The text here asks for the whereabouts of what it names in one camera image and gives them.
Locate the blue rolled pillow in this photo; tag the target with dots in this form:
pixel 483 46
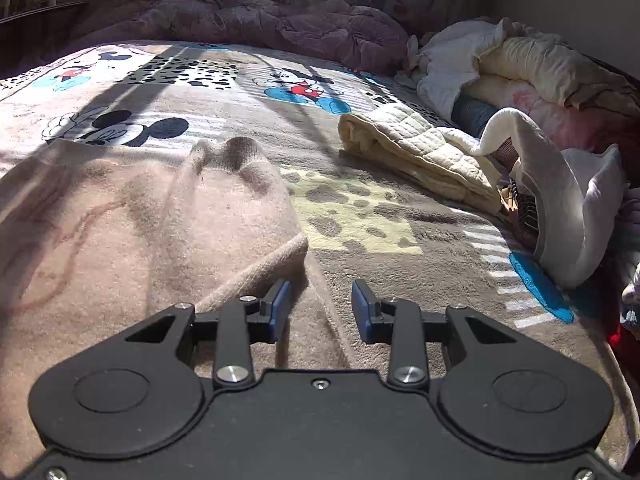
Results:
pixel 472 112

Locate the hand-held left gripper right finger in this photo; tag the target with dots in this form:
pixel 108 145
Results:
pixel 360 311

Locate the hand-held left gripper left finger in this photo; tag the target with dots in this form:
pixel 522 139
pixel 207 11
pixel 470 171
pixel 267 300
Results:
pixel 281 306

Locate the cartoon mouse printed blanket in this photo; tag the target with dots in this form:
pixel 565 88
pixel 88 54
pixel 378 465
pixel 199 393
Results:
pixel 375 220

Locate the white crumpled cloth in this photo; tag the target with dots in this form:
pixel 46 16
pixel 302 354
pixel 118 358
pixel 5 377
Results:
pixel 445 70

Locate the yellow quilted folded blanket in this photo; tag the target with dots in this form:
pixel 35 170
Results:
pixel 415 150

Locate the beige knit sweater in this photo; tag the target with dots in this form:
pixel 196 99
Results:
pixel 150 240

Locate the cream and pink folded comforter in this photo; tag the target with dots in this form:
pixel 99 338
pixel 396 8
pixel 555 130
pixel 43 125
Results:
pixel 565 80

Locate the purple quilt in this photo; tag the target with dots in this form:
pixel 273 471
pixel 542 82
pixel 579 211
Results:
pixel 250 20

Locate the white sweatshirt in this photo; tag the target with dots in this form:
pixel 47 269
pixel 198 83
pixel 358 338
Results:
pixel 565 200

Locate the cluttered shelf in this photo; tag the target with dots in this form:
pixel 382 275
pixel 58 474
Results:
pixel 35 25

